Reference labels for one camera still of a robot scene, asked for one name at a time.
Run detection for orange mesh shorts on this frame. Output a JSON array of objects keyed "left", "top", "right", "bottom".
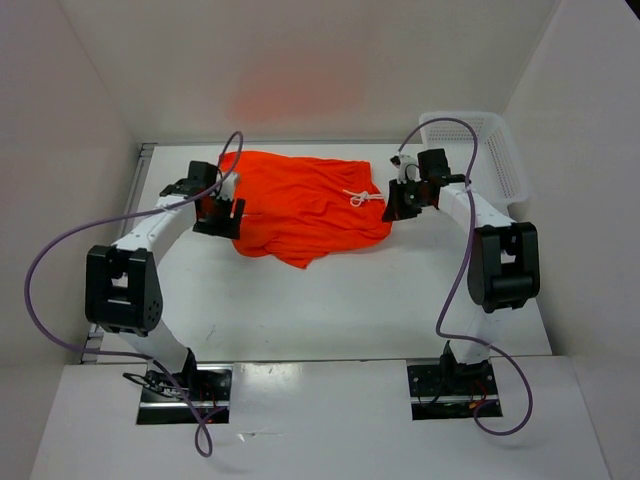
[{"left": 233, "top": 151, "right": 391, "bottom": 269}]

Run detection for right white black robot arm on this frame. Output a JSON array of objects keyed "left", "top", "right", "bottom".
[{"left": 382, "top": 149, "right": 540, "bottom": 393}]

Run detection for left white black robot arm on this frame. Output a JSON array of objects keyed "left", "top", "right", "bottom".
[{"left": 85, "top": 161, "right": 246, "bottom": 400}]

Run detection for white perforated plastic basket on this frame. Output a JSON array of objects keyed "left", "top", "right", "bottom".
[{"left": 419, "top": 111, "right": 529, "bottom": 208}]

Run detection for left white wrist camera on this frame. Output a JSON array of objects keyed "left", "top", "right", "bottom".
[{"left": 218, "top": 172, "right": 240, "bottom": 201}]

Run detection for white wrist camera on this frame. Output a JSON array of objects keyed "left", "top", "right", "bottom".
[
  {"left": 218, "top": 172, "right": 240, "bottom": 201},
  {"left": 390, "top": 154, "right": 419, "bottom": 183}
]

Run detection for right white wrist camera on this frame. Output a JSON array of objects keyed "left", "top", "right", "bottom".
[{"left": 390, "top": 154, "right": 419, "bottom": 183}]

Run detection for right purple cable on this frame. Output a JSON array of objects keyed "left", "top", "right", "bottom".
[{"left": 398, "top": 117, "right": 534, "bottom": 437}]

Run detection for purple cable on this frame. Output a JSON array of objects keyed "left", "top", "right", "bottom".
[
  {"left": 398, "top": 117, "right": 534, "bottom": 437},
  {"left": 24, "top": 130, "right": 244, "bottom": 458}
]

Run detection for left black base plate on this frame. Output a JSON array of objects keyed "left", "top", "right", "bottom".
[{"left": 133, "top": 367, "right": 233, "bottom": 406}]

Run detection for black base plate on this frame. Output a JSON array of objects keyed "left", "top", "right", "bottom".
[
  {"left": 133, "top": 367, "right": 233, "bottom": 406},
  {"left": 407, "top": 362, "right": 498, "bottom": 399}
]

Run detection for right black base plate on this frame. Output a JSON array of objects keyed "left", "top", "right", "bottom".
[{"left": 407, "top": 362, "right": 498, "bottom": 399}]

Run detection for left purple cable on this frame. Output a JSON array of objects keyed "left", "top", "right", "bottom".
[{"left": 24, "top": 130, "right": 244, "bottom": 458}]

